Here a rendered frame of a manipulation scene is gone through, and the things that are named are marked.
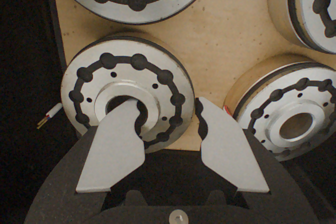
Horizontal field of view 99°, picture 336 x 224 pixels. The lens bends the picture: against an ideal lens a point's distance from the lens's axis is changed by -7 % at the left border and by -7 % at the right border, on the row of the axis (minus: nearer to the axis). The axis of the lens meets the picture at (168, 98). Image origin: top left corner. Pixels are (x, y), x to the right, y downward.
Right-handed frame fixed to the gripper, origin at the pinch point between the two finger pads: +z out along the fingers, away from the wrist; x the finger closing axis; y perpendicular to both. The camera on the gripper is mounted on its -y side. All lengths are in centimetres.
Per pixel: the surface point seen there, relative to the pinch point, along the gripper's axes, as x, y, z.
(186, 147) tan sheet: 2.5, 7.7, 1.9
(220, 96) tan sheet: 5.1, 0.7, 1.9
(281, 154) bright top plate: 11.8, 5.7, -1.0
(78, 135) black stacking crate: -10.3, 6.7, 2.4
